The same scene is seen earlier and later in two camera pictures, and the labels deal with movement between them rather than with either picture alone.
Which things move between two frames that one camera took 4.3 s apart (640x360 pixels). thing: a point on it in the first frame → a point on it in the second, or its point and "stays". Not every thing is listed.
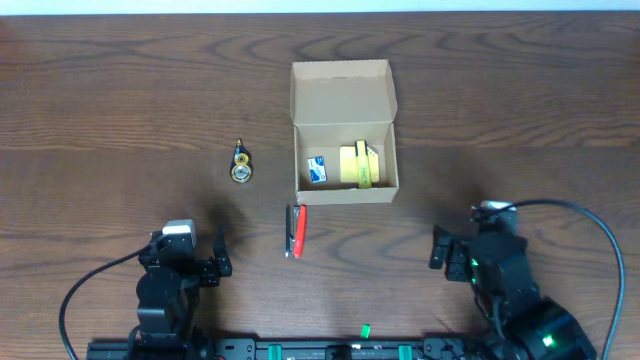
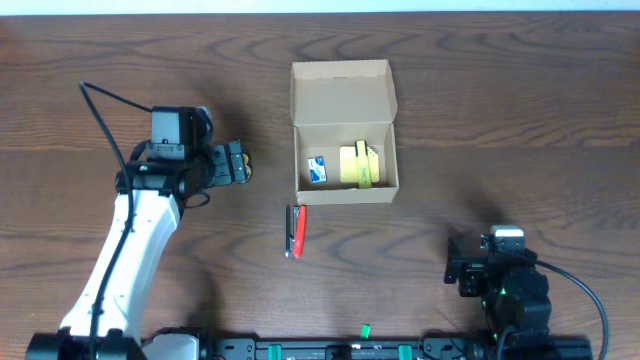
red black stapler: (295, 230) stays
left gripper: (210, 267) → (226, 165)
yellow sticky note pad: (349, 168) stays
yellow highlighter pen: (362, 160) stays
